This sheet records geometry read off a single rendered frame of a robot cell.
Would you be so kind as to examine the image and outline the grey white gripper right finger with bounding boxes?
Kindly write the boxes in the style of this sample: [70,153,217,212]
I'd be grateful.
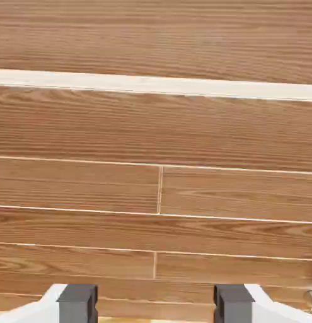
[212,283,312,323]

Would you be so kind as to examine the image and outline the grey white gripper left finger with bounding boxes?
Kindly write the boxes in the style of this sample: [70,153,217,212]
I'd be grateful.
[0,283,99,323]

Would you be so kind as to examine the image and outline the light wood cabinet door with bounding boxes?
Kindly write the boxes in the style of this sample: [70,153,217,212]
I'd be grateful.
[0,0,312,85]
[0,85,312,174]

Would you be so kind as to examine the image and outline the light wood cabinet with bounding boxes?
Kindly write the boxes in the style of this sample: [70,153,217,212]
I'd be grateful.
[0,0,312,175]

